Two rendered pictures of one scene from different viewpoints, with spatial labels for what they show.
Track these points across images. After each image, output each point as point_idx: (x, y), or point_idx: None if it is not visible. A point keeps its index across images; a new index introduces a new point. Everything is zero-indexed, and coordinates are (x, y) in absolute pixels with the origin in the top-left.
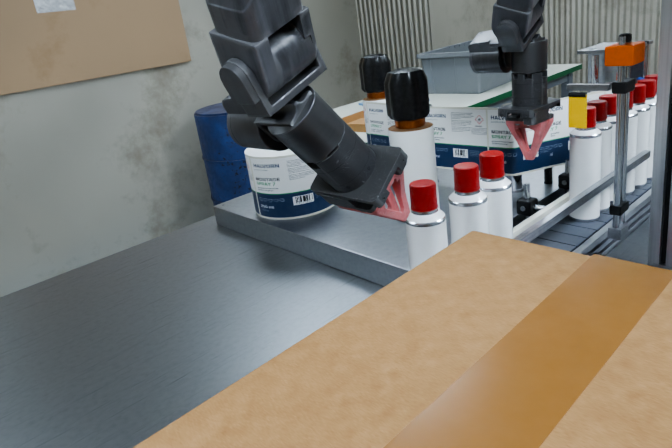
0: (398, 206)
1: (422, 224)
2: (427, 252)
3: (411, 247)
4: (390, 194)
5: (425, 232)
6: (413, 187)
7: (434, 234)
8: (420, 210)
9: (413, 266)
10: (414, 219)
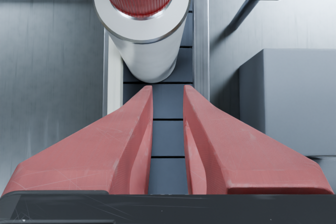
0: (151, 88)
1: (167, 35)
2: (170, 50)
3: (136, 56)
4: (146, 112)
5: (170, 38)
6: None
7: (182, 26)
8: (153, 13)
9: (139, 64)
10: (143, 32)
